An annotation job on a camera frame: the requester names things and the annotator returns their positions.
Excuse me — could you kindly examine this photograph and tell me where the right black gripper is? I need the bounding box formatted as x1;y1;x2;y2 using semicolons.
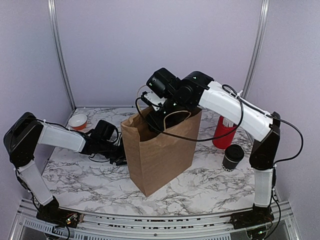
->
145;94;190;134

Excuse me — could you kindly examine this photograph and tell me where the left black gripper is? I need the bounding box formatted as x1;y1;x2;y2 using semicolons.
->
98;139;140;166

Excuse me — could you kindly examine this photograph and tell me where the brown paper bag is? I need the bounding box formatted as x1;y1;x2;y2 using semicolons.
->
120;107;202;197

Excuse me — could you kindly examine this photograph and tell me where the black plastic cup lid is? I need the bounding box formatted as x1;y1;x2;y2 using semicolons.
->
224;144;245;163

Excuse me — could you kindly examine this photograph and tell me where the black paper coffee cup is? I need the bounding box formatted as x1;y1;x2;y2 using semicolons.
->
221;144;245;172

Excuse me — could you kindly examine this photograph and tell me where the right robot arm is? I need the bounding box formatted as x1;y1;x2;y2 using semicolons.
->
141;68;281;229

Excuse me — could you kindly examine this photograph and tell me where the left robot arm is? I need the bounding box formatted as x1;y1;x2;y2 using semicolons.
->
3;112;127;228

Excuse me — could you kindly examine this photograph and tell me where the white and orange bowl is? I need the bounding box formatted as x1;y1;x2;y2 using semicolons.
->
68;113;88;131

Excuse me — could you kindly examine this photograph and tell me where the red cylindrical holder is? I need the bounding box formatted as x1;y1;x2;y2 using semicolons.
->
212;116;237;150

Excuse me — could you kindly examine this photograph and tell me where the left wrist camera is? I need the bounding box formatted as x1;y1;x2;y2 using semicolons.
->
87;120;120;153

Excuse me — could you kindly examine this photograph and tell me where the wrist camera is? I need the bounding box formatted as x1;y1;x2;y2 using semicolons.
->
140;67;181;111
87;120;120;153

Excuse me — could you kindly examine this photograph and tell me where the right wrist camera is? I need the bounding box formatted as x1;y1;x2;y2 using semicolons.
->
140;67;181;111

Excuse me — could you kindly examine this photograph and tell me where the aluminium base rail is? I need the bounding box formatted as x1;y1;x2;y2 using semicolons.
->
8;199;301;240

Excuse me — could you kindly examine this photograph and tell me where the left aluminium frame post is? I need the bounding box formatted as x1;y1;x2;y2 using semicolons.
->
47;0;76;112

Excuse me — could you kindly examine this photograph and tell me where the aluminium frame post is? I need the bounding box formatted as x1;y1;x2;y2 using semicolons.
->
241;0;270;100
47;0;76;112

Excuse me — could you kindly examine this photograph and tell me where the right aluminium frame post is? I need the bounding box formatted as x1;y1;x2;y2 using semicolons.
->
241;0;270;100

